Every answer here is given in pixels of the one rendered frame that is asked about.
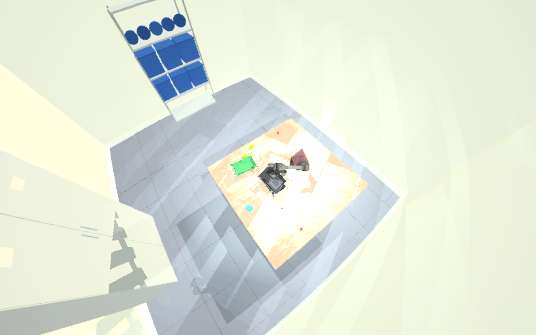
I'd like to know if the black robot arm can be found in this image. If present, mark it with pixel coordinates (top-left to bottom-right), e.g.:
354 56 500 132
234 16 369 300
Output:
267 161 310 177

